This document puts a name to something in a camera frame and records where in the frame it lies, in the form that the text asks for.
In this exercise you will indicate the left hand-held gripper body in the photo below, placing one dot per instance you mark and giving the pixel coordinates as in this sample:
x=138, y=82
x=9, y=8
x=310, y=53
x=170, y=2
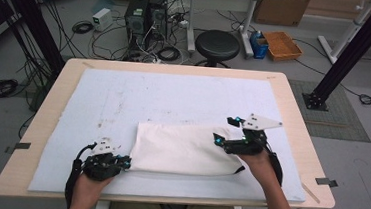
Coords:
x=102, y=164

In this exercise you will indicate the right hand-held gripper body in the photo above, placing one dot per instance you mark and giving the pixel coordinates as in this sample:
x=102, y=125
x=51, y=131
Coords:
x=248, y=146

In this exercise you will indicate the white tank top dark trim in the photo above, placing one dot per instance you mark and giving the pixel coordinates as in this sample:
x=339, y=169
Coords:
x=176, y=147

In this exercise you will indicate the person's right hand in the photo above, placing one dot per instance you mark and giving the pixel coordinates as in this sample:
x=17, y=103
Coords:
x=260, y=165

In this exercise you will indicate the person's left hand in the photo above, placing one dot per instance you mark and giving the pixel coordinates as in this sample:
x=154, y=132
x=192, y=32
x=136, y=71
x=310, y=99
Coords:
x=90, y=187

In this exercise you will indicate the light wooden table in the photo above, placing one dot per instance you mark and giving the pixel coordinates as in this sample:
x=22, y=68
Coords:
x=290, y=102

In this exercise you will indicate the white felt mat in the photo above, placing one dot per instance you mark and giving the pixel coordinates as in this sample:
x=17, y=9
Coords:
x=174, y=97

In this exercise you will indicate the thin wooden stick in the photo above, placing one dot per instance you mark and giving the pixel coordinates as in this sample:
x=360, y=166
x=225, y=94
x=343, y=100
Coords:
x=311, y=193

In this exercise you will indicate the blue box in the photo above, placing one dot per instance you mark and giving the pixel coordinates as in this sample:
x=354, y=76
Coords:
x=260, y=46

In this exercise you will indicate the black round stool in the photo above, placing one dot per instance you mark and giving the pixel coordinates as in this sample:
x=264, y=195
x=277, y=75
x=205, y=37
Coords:
x=217, y=43

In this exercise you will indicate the black tape strip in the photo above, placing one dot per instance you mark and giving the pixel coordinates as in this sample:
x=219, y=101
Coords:
x=19, y=146
x=326, y=181

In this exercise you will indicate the grey floor mat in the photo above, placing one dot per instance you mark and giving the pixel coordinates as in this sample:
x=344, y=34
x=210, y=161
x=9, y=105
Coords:
x=335, y=123

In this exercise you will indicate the large closed cardboard box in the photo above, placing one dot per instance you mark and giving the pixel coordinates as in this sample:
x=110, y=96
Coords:
x=281, y=8

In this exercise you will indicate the black computer tower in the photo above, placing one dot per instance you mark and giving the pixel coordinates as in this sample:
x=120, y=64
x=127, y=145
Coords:
x=157, y=15
x=135, y=23

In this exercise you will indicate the white metal stand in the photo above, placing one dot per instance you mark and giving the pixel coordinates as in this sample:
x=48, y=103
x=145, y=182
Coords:
x=346, y=33

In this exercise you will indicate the small white device box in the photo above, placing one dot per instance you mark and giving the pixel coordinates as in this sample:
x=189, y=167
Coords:
x=102, y=19

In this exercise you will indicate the black metal frame post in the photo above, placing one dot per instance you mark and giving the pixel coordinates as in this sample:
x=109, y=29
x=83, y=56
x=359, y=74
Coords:
x=36, y=22
x=351, y=54

